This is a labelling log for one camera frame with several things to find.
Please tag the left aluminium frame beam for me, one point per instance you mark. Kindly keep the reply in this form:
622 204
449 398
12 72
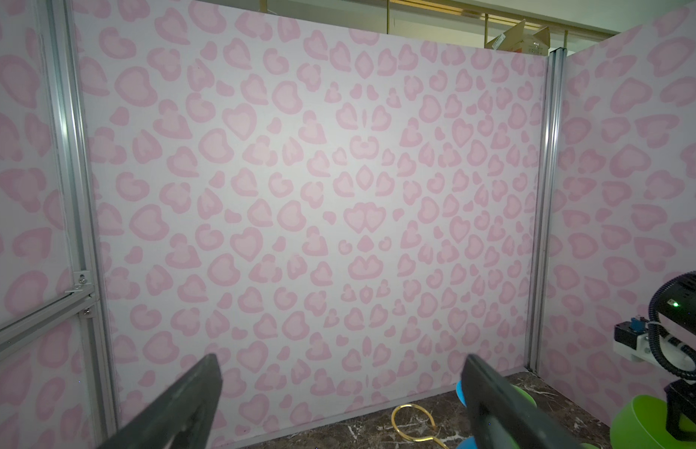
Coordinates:
56 383

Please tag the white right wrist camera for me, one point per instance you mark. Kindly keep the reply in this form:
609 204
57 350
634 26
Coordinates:
631 342

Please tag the green wine glass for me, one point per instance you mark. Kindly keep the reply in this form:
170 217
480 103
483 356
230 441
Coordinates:
526 395
641 424

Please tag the gold wire wine glass rack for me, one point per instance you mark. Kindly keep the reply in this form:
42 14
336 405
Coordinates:
415 424

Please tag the right aluminium frame post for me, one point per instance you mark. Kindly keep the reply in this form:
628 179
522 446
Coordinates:
548 160

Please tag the green wine glass front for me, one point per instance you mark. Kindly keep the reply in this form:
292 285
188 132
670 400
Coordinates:
641 424

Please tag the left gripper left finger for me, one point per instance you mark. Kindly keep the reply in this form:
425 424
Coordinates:
181 417

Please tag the blue wine glass rear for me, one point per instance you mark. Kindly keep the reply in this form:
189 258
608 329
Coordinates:
469 442

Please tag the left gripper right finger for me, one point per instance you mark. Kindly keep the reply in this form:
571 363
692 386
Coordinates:
500 417

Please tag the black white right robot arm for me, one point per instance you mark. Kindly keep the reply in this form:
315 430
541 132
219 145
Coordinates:
676 301

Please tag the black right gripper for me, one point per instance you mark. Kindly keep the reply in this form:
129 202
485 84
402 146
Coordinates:
681 410

